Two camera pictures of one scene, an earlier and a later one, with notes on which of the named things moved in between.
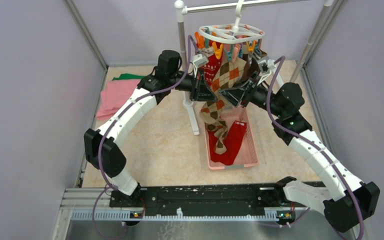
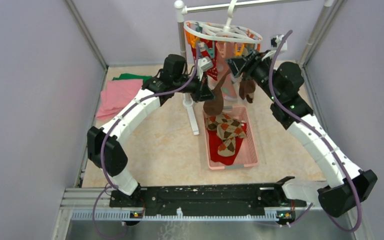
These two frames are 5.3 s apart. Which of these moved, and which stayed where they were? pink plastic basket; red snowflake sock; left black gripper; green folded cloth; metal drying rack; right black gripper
Moved: red snowflake sock; right black gripper
Stayed: pink plastic basket; green folded cloth; left black gripper; metal drying rack
